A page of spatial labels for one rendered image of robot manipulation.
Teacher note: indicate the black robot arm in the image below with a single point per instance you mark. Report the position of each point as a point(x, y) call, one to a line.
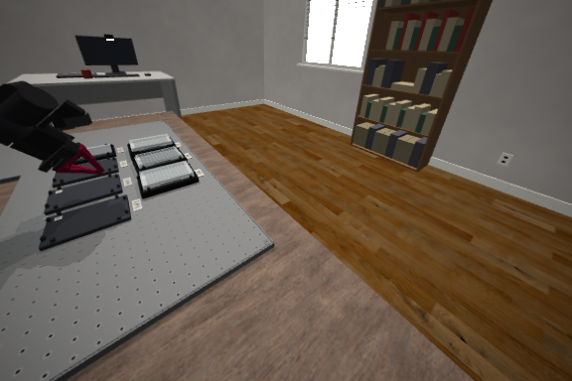
point(24, 104)

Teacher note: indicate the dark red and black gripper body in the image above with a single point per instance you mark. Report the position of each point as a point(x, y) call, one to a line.
point(65, 152)

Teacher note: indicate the black rectangular frame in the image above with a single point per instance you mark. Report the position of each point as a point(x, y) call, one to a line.
point(99, 158)

